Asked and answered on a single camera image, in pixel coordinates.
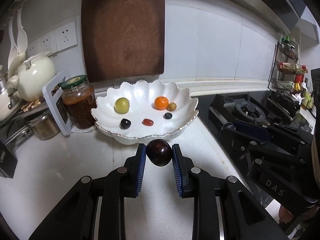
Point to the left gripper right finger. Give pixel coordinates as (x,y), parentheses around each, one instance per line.
(182,166)

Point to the dark purple plum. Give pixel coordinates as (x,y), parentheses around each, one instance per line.
(159,152)

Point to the white scalloped fruit bowl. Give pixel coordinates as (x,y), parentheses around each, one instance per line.
(141,96)

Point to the white tablet stand frame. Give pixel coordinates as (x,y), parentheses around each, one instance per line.
(52,94)

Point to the cream ceramic teapot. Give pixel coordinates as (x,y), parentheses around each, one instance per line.
(29,77)

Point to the brown wooden cutting board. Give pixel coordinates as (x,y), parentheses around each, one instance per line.
(122,38)

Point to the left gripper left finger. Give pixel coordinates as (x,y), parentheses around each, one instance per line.
(135,171)

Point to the operator right hand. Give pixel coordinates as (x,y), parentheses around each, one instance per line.
(285,215)

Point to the small brown longan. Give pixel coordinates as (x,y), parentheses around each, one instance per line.
(171,106)

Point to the green grape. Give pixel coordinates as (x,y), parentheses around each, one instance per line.
(122,105)

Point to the dark blueberry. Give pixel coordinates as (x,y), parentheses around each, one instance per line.
(167,116)

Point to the dark purple grape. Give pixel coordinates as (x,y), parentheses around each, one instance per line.
(125,123)

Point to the white wall socket panel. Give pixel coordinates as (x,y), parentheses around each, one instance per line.
(54,41)

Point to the glass jar green lid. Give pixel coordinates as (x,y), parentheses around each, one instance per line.
(78,98)

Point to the black gas stove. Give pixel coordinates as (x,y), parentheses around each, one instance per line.
(261,108)

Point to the small glass spice jar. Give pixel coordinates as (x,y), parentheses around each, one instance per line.
(42,124)

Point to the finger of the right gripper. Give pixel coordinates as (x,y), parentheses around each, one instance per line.
(239,134)
(289,138)

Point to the black wire spice rack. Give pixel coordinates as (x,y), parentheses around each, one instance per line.
(287,73)

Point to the white hanging spoon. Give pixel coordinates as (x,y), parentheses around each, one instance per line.
(18,47)

